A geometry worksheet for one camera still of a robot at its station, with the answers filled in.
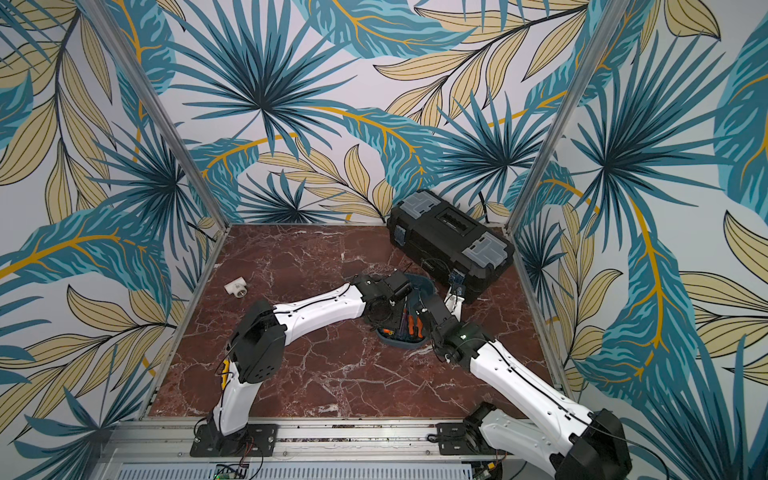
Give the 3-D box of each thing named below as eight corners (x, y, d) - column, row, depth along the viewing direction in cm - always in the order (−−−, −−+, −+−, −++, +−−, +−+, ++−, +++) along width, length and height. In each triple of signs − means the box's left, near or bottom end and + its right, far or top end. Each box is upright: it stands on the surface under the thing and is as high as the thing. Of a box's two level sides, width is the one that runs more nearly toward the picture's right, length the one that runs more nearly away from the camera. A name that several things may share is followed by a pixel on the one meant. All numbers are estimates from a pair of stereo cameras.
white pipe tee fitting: (225, 297, 100) (221, 292, 98) (231, 281, 104) (227, 276, 102) (245, 297, 101) (241, 292, 98) (250, 282, 104) (247, 276, 102)
